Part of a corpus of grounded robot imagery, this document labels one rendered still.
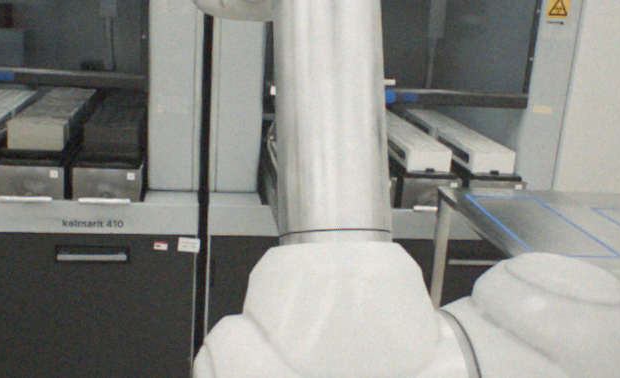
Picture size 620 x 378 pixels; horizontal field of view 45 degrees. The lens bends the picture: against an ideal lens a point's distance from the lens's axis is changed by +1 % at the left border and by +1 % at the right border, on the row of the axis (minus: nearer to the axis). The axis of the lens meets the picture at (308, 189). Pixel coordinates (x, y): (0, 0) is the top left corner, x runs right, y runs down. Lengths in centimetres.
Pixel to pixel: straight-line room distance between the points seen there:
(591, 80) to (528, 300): 254
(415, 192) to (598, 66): 162
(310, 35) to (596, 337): 34
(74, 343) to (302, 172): 118
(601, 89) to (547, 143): 134
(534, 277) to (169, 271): 112
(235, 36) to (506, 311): 112
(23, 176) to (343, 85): 108
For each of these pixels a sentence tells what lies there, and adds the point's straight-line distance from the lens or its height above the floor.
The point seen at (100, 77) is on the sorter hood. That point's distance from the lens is 163.
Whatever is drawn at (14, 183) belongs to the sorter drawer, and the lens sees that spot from 164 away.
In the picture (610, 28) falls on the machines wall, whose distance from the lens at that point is 316.
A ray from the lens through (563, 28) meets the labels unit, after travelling 183.
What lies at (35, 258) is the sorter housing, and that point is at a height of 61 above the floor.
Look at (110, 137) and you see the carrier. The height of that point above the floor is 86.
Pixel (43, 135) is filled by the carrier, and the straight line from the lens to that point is 168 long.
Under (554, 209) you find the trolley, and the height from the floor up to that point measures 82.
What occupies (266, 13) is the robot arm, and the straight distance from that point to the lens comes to 128.
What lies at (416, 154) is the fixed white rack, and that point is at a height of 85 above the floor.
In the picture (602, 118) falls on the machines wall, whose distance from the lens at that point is 321.
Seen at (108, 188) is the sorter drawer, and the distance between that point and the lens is 161.
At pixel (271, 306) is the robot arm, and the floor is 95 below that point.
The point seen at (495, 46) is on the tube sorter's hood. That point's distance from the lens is 175.
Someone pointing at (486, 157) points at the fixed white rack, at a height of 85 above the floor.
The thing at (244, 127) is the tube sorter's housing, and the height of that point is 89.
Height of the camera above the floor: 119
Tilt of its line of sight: 15 degrees down
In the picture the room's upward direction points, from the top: 4 degrees clockwise
